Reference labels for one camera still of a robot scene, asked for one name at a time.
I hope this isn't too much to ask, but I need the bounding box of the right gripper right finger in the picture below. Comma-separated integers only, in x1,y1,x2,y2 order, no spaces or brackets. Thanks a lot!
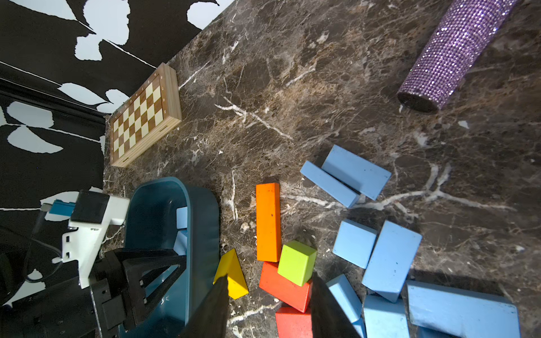
310,272,359,337

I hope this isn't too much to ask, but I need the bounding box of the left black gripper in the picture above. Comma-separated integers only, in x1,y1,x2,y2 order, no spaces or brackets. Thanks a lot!
1,249,187,337

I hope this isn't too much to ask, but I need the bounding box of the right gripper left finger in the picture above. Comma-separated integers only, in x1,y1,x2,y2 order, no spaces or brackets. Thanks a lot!
179,276,229,337

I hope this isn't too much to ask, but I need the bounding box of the dark teal plastic tray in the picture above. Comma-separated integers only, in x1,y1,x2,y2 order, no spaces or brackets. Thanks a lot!
120,177,220,337

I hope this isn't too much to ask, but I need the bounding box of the red orange block stack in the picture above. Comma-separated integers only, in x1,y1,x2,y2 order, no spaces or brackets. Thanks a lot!
259,262,313,337

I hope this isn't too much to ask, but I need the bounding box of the small yellow block left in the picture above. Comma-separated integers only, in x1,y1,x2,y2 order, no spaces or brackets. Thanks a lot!
213,249,249,299

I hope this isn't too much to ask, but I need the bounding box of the lime green cube block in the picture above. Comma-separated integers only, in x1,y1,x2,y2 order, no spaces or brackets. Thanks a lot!
278,240,317,287

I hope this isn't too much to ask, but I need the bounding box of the light blue block pile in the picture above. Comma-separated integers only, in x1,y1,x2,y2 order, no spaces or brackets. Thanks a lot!
301,145,521,337

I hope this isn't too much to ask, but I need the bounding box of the long orange block upper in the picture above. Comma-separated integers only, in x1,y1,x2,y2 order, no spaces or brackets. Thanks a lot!
256,183,283,263

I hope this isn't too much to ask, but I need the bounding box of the wooden chess board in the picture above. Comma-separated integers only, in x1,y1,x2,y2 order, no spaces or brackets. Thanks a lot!
108,63,183,168

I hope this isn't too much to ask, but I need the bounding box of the purple glitter microphone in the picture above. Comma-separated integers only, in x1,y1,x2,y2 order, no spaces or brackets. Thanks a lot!
397,0,517,114

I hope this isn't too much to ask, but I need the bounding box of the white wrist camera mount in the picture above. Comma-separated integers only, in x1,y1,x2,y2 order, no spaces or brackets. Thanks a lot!
41,190,130,289

